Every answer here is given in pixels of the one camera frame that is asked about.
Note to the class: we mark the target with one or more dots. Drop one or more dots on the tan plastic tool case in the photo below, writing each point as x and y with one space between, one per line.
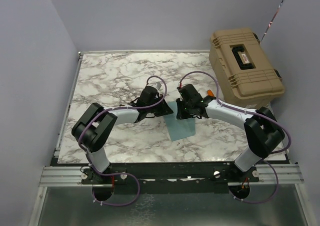
244 73

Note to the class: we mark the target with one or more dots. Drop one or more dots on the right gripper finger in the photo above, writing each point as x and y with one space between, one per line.
180 115
179 105

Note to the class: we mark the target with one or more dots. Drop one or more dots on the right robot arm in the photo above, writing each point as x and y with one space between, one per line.
263 132

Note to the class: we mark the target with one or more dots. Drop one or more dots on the aluminium rail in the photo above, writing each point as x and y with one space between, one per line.
265 175

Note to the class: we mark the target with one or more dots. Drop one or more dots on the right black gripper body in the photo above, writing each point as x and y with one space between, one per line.
189 105

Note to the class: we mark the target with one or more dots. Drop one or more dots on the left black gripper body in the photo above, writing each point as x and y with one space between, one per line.
155 109

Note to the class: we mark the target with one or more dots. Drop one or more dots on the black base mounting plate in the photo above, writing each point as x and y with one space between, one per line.
169 178

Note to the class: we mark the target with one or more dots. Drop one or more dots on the orange handled screwdriver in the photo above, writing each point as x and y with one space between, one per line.
210 93

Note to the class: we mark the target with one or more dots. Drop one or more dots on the teal envelope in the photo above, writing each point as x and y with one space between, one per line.
179 129

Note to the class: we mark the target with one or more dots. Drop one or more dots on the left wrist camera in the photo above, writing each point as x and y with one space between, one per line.
158 86

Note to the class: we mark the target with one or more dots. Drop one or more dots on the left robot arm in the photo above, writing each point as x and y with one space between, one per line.
94 127

